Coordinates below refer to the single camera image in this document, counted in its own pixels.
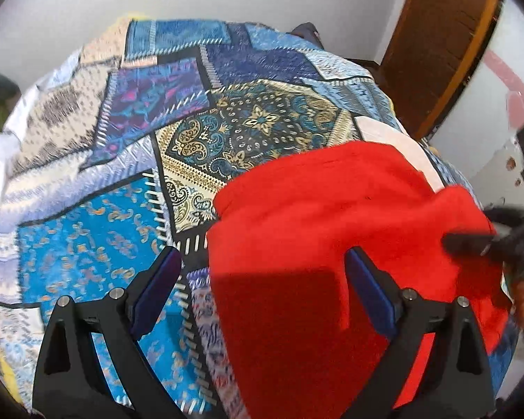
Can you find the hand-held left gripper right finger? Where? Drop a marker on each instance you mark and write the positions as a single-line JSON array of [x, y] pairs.
[[371, 292]]

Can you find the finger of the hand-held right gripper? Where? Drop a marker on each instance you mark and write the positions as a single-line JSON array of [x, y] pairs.
[[504, 217], [467, 244]]

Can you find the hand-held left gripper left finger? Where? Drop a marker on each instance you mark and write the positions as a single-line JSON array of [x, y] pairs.
[[153, 294]]

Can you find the red zip jacket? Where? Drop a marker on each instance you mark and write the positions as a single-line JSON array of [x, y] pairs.
[[314, 235]]

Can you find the blue patchwork bedspread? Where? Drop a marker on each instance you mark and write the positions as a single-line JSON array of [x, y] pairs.
[[126, 148]]

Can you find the brown wooden door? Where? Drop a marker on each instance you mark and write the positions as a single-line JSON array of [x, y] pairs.
[[441, 39]]

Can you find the dark blue pillow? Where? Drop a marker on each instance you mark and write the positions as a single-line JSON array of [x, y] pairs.
[[308, 35]]

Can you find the pink wall decoration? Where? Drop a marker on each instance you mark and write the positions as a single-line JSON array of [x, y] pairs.
[[513, 83]]

